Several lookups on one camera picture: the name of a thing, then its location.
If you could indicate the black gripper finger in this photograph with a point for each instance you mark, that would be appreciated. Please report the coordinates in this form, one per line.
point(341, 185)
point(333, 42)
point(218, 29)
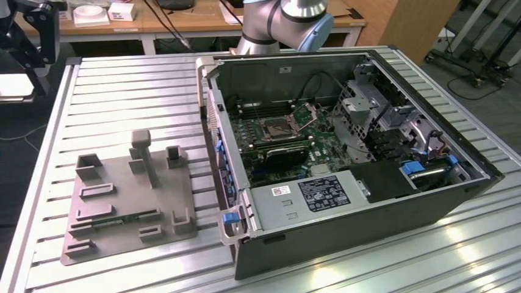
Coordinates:
point(46, 36)

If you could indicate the CPU with silver top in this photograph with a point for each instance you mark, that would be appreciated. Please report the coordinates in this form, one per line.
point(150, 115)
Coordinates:
point(13, 85)

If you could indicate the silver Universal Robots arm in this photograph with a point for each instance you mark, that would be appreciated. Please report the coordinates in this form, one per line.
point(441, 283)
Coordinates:
point(263, 18)

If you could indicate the black RAM slot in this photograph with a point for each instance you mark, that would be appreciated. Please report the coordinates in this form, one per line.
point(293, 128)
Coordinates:
point(270, 113)
point(269, 107)
point(267, 103)
point(270, 110)

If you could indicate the CPU socket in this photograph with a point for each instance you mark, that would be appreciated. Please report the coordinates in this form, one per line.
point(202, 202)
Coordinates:
point(279, 129)

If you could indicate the white box black top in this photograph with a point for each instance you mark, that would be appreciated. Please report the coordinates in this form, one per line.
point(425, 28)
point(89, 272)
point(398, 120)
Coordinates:
point(64, 15)

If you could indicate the white round box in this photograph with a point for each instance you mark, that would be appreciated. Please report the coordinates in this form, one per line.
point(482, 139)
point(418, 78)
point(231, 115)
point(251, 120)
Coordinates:
point(89, 15)

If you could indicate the white labelled box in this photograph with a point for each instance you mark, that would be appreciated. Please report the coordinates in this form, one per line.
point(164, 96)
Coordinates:
point(121, 10)

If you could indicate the black monitor base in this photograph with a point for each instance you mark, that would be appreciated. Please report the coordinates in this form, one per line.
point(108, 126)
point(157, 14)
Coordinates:
point(172, 3)

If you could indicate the wooden desk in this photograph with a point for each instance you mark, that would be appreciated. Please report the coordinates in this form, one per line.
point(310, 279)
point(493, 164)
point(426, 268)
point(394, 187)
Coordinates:
point(202, 26)

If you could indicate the open cardboard box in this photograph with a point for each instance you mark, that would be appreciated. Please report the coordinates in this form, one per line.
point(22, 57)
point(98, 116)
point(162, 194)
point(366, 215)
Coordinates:
point(231, 6)

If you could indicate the blue card retainer clip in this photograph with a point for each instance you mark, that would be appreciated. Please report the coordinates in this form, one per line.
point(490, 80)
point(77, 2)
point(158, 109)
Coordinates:
point(218, 146)

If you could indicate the grey parts rack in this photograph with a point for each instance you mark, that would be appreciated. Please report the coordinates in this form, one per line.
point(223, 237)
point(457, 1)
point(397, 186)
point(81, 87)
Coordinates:
point(133, 198)

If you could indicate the green RAM stick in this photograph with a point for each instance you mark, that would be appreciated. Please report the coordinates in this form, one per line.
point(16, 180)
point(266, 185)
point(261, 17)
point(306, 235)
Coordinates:
point(116, 221)

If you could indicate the black graphics card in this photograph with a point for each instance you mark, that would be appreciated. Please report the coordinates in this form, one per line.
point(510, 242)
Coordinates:
point(285, 155)

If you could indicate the flat brown cardboard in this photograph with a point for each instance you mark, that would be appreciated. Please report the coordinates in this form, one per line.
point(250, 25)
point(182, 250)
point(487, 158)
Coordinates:
point(343, 7)

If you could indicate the blue case latch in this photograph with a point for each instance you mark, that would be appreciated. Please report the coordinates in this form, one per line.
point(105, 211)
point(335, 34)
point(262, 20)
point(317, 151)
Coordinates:
point(229, 218)

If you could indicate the small white sticker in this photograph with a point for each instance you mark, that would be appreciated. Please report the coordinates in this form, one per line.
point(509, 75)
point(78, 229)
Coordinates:
point(279, 190)

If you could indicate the green motherboard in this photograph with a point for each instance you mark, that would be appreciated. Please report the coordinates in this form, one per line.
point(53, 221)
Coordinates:
point(325, 152)

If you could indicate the metal disk bay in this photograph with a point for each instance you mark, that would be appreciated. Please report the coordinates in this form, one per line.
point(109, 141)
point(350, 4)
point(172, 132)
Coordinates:
point(357, 107)

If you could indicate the silver power supply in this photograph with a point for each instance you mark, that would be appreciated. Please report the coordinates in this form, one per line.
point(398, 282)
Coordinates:
point(279, 210)

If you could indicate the silver chipset heat sink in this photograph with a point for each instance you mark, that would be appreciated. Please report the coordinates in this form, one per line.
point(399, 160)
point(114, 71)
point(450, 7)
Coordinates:
point(323, 170)

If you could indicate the black power supply label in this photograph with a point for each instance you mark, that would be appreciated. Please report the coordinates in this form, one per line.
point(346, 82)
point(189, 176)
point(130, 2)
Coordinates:
point(325, 193)

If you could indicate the wooden cabinet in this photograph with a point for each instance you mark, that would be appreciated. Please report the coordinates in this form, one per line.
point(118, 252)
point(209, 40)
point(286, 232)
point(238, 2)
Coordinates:
point(418, 27)

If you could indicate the black plastic shroud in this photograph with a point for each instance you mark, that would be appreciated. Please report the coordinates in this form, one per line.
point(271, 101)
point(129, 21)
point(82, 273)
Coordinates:
point(378, 180)

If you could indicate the black open PC case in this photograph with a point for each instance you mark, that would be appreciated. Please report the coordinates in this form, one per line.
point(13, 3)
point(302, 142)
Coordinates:
point(345, 244)

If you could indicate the small blue clip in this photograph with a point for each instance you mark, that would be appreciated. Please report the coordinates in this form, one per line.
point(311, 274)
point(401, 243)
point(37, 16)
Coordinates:
point(451, 160)

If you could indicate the metal equipment stand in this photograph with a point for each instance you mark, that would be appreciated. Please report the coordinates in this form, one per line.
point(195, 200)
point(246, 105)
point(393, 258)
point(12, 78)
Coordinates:
point(490, 27)

